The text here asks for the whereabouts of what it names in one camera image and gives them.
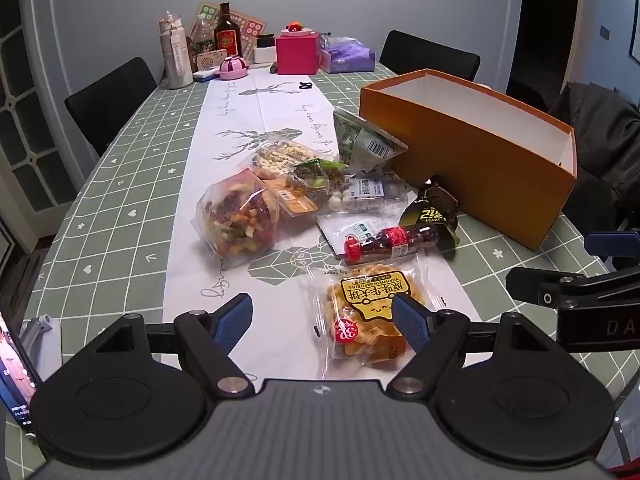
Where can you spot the red flower ornament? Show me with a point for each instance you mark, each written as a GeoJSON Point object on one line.
{"type": "Point", "coordinates": [295, 27]}

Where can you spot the green chips packet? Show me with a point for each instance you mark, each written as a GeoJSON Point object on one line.
{"type": "Point", "coordinates": [365, 140]}

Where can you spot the glass pane door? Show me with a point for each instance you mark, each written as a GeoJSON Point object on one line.
{"type": "Point", "coordinates": [25, 110]}

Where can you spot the pink gift box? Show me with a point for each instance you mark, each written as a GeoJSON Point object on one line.
{"type": "Point", "coordinates": [297, 55]}

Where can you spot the colourful dried fruit bag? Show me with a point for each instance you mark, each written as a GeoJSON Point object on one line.
{"type": "Point", "coordinates": [240, 215]}

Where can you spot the dark wall switch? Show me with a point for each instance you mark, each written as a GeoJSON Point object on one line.
{"type": "Point", "coordinates": [605, 32]}

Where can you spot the yellow label pastry packet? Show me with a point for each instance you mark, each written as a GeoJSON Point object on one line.
{"type": "Point", "coordinates": [365, 300]}

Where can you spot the red-capped dark sauce bottle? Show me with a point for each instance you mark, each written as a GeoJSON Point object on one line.
{"type": "Point", "coordinates": [395, 241]}

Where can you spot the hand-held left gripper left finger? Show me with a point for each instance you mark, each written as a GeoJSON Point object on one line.
{"type": "Point", "coordinates": [232, 321]}

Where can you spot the dark jacket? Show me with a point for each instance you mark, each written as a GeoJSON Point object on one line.
{"type": "Point", "coordinates": [605, 135]}

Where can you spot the dotted paper card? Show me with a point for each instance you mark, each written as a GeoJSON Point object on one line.
{"type": "Point", "coordinates": [252, 32]}
{"type": "Point", "coordinates": [206, 12]}

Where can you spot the clear packet of white candy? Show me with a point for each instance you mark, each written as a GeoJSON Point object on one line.
{"type": "Point", "coordinates": [365, 190]}

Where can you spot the orange label snack packet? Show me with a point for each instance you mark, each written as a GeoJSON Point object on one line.
{"type": "Point", "coordinates": [295, 201]}

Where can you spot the small white box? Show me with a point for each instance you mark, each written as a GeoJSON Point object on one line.
{"type": "Point", "coordinates": [265, 55]}

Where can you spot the green and brown snack packet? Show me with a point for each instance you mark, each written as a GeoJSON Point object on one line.
{"type": "Point", "coordinates": [315, 175]}

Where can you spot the white thermos bottle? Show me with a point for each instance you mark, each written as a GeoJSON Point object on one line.
{"type": "Point", "coordinates": [177, 55]}

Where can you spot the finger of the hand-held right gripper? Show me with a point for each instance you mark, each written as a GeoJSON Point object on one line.
{"type": "Point", "coordinates": [535, 282]}
{"type": "Point", "coordinates": [610, 243]}

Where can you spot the grey phone stand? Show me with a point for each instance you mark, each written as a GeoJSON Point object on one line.
{"type": "Point", "coordinates": [36, 330]}

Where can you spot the flat blue and white case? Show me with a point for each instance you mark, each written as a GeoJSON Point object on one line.
{"type": "Point", "coordinates": [205, 76]}

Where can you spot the brown liquor bottle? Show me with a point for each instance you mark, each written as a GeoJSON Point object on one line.
{"type": "Point", "coordinates": [227, 35]}

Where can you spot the black chair back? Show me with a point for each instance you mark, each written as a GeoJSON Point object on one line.
{"type": "Point", "coordinates": [425, 55]}

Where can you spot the phone with lit screen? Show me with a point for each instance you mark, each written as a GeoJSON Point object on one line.
{"type": "Point", "coordinates": [12, 370]}

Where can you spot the black chair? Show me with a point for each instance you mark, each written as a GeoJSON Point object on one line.
{"type": "Point", "coordinates": [425, 55]}
{"type": "Point", "coordinates": [110, 100]}

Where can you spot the white deer print table runner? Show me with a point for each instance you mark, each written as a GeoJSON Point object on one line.
{"type": "Point", "coordinates": [260, 115]}

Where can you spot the small beige radio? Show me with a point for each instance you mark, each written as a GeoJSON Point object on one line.
{"type": "Point", "coordinates": [206, 61]}

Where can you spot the white flat packet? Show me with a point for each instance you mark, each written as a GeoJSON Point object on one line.
{"type": "Point", "coordinates": [345, 230]}

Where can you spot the orange cardboard box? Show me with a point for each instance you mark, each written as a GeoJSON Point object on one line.
{"type": "Point", "coordinates": [475, 160]}

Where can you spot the peanut brittle packet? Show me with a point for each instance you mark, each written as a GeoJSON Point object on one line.
{"type": "Point", "coordinates": [280, 155]}

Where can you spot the black and gold snack packet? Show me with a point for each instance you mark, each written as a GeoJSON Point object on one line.
{"type": "Point", "coordinates": [432, 210]}

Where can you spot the clear water bottle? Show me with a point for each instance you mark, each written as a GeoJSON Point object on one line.
{"type": "Point", "coordinates": [202, 35]}

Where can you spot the purple tissue pack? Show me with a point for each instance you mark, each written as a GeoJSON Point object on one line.
{"type": "Point", "coordinates": [350, 55]}

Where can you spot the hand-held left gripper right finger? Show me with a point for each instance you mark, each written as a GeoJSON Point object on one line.
{"type": "Point", "coordinates": [407, 321]}

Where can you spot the pink round gadget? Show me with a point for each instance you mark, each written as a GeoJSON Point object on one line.
{"type": "Point", "coordinates": [234, 67]}

